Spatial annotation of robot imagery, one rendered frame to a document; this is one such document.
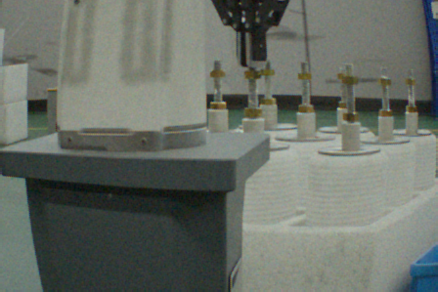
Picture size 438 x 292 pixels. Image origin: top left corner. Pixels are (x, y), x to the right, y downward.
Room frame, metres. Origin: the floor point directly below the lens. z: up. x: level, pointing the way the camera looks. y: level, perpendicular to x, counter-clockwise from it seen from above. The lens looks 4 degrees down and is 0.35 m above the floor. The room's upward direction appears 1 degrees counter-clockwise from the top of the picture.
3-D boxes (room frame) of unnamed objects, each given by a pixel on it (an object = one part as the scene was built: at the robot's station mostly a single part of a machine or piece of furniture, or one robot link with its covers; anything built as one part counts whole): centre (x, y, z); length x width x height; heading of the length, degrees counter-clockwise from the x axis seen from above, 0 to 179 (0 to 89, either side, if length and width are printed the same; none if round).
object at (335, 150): (0.97, -0.13, 0.25); 0.08 x 0.08 x 0.01
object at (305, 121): (1.13, -0.10, 0.26); 0.02 x 0.02 x 0.03
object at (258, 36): (1.01, -0.05, 0.37); 0.03 x 0.01 x 0.05; 36
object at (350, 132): (0.97, -0.13, 0.26); 0.02 x 0.02 x 0.03
